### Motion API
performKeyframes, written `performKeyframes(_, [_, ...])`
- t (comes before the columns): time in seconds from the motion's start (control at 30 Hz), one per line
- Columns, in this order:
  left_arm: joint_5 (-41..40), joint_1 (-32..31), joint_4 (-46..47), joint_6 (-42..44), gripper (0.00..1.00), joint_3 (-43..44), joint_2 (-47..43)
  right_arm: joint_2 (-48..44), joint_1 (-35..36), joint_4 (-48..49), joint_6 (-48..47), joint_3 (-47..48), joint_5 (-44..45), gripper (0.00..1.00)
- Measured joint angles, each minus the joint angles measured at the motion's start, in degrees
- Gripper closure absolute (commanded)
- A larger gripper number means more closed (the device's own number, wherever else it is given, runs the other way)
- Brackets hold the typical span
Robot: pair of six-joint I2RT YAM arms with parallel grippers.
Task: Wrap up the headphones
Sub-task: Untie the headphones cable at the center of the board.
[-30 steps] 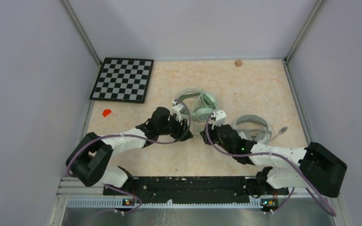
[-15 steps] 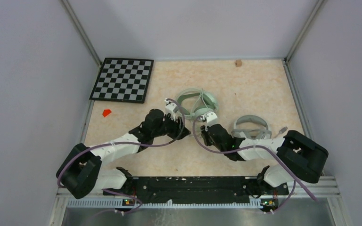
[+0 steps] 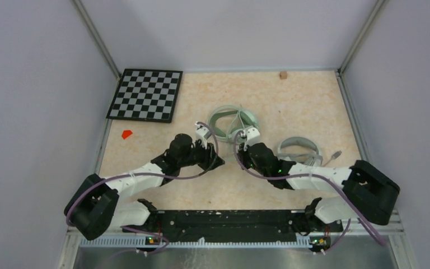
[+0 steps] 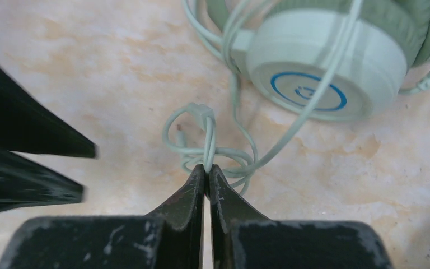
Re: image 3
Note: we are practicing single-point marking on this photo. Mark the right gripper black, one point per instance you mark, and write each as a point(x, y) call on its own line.
point(242, 154)

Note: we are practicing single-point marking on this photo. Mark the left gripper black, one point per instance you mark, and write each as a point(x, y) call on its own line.
point(208, 154)

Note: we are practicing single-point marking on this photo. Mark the mint green headphones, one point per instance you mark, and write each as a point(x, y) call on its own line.
point(241, 118)

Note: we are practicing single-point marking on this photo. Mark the white gaming headphones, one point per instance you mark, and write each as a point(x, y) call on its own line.
point(301, 150)

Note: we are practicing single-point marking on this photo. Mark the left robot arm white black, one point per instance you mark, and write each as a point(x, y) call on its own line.
point(97, 204)

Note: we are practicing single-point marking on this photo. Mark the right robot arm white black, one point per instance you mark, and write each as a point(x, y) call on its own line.
point(362, 191)

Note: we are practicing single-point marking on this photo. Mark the small red block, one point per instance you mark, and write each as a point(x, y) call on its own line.
point(126, 134)

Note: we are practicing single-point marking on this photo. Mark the black white checkerboard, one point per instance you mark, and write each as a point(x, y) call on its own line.
point(147, 95)

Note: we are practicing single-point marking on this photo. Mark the small wooden cube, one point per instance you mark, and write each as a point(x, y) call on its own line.
point(283, 75)

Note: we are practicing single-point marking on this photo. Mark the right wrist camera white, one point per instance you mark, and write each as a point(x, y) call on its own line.
point(250, 136)

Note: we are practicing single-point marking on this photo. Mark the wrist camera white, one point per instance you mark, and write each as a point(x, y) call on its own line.
point(202, 133)
point(250, 136)

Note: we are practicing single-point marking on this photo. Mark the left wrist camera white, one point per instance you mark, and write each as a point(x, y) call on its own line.
point(202, 133)

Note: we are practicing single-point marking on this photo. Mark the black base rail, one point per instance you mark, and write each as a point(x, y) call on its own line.
point(237, 226)

